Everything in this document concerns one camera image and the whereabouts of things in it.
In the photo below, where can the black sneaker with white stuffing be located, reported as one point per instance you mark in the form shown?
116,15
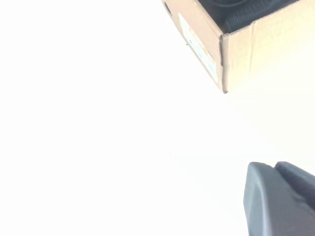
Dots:
236,24

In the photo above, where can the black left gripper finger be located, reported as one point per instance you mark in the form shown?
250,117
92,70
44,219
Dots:
275,204

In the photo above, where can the brown cardboard shoe box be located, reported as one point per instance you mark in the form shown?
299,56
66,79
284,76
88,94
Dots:
258,56

